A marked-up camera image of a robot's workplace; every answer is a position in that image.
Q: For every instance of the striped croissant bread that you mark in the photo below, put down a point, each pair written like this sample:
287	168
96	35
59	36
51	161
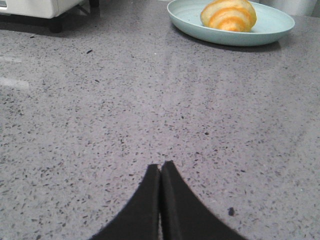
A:
229	15

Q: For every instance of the light green plate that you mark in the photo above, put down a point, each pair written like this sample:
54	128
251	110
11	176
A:
271	25

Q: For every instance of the white toaster oven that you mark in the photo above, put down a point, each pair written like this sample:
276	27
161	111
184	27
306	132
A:
53	14

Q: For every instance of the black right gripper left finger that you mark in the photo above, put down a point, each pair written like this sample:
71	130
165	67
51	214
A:
139	219

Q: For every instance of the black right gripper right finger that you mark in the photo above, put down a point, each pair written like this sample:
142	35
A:
183	215

